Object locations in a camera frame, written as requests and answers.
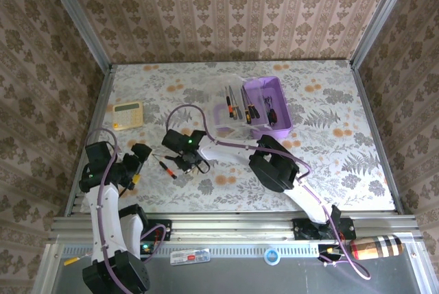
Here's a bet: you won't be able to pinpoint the slotted grey cable duct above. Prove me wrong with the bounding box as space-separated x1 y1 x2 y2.
60 244 346 259

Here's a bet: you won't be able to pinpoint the purple plastic tool box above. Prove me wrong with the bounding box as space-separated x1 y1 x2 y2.
208 73 293 140

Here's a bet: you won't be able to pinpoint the aluminium frame post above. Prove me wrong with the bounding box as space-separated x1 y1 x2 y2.
349 0 418 69
38 0 113 69

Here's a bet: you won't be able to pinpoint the white blue tape roll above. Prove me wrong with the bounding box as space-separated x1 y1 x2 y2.
263 246 282 265

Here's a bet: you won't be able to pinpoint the clear box with red label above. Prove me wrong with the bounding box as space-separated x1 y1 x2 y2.
169 247 211 267

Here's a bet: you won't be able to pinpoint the yellow calculator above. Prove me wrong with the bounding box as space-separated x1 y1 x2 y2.
112 101 145 132

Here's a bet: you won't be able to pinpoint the aluminium table side rail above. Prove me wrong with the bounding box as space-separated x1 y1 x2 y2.
63 64 115 218
350 60 405 213

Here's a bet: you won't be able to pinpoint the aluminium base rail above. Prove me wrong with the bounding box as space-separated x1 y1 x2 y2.
47 214 421 244

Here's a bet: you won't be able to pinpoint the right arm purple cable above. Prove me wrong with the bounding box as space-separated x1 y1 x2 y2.
167 104 372 281

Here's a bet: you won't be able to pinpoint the plaid fabric pouch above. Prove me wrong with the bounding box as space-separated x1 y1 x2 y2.
348 234 405 261

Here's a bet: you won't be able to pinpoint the pliers with red black handles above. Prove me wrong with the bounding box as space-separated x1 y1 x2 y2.
266 97 278 127
262 95 274 125

